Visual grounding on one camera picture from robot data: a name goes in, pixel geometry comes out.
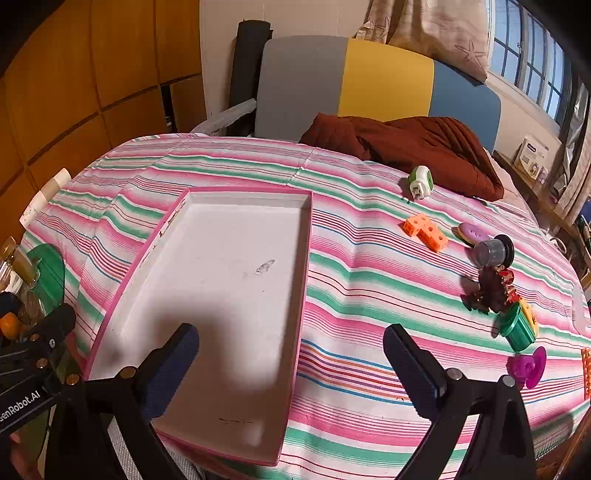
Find grey yellow blue headboard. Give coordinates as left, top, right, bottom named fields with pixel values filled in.
left=255, top=37, right=502, bottom=153

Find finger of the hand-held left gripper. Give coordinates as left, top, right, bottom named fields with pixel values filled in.
left=21, top=304, right=77, bottom=385

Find magenta funnel toy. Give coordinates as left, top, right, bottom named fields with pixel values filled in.
left=507, top=347, right=548, bottom=389

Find silver grey curtain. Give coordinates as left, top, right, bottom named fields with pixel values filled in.
left=554, top=88, right=591, bottom=222

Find green ribbed toy cup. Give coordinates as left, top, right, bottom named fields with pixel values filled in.
left=498, top=305, right=536, bottom=352

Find wooden bedside shelf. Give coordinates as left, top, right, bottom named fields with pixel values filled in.
left=494, top=152, right=591, bottom=259

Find white printed carton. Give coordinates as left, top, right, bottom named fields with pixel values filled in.
left=515, top=136, right=550, bottom=181

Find brown toy figure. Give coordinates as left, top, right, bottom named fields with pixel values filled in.
left=462, top=267, right=513, bottom=315

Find orange holed block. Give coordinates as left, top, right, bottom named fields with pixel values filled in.
left=403, top=213, right=450, bottom=253

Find pink green striped blanket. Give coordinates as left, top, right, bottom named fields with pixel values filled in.
left=9, top=134, right=591, bottom=480

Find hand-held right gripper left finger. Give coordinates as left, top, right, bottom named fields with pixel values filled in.
left=44, top=323, right=201, bottom=480

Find glass bottles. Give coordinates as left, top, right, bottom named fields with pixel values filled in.
left=0, top=235, right=42, bottom=296

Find beige starfish print curtain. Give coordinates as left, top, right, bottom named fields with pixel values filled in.
left=353, top=0, right=490, bottom=84

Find grey black cylinder fan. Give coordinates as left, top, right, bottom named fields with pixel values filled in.
left=473, top=234, right=515, bottom=269

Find yellow toy block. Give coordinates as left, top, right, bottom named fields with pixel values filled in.
left=518, top=298, right=540, bottom=340

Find pink rimmed white tray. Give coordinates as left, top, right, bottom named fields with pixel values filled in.
left=82, top=187, right=314, bottom=467

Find white cardboard piece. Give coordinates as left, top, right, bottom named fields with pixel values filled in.
left=21, top=168, right=72, bottom=227

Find green round plate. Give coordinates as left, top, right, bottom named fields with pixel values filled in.
left=23, top=244, right=65, bottom=315

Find purple oval soap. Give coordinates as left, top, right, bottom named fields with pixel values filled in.
left=457, top=222, right=490, bottom=245

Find pale pink bed sheet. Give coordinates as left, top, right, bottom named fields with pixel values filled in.
left=489, top=152, right=532, bottom=210

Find brown quilt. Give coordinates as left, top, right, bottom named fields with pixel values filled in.
left=299, top=113, right=505, bottom=201

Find wooden wardrobe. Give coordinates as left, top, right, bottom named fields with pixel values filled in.
left=0, top=0, right=206, bottom=241

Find barred window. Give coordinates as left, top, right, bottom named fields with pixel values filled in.
left=489, top=0, right=578, bottom=125

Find white green plug-in device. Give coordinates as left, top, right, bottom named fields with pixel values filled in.
left=408, top=165, right=435, bottom=201

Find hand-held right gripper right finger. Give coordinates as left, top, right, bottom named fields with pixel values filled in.
left=382, top=323, right=539, bottom=480

